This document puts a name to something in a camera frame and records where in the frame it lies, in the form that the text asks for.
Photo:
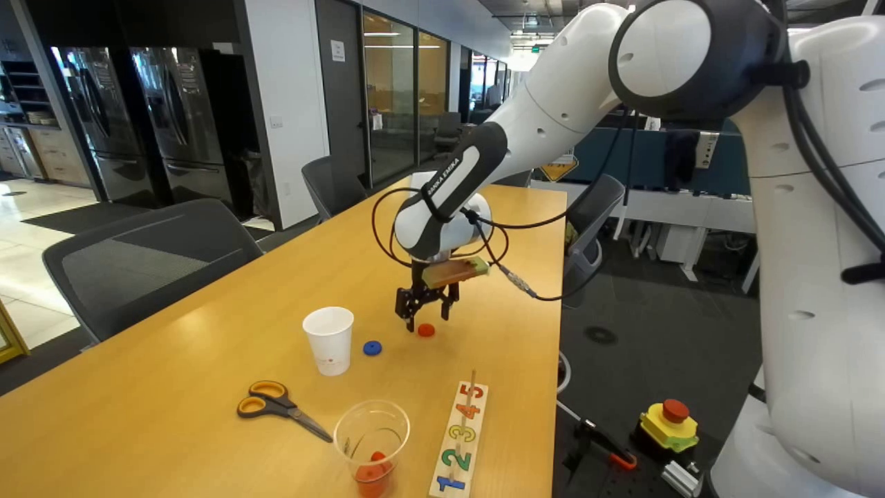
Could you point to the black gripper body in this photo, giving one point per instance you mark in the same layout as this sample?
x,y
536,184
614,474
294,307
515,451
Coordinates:
x,y
417,290

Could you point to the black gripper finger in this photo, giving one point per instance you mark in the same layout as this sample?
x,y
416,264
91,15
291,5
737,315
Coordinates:
x,y
448,299
405,310

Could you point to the clear plastic cup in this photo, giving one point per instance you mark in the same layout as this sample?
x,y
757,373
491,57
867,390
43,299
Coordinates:
x,y
366,427

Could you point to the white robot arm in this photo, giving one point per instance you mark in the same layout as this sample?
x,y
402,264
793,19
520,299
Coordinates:
x,y
809,111

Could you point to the blue disc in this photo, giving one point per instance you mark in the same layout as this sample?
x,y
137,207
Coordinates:
x,y
372,347

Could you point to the white paper cup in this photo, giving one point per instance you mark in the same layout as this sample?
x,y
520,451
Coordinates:
x,y
326,332

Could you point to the grey office chair right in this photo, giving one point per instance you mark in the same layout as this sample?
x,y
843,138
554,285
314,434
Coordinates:
x,y
329,187

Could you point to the wooden number peg board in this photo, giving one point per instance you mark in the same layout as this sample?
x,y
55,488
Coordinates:
x,y
457,458

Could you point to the orange black tool on floor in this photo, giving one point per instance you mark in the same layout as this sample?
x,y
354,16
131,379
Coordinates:
x,y
590,434

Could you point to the red yellow emergency stop button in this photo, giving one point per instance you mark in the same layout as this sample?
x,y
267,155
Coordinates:
x,y
670,423

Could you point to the grey mesh office chair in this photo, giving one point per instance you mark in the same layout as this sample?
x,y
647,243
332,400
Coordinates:
x,y
128,268

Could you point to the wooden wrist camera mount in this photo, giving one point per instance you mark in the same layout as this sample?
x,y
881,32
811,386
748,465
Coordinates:
x,y
448,271

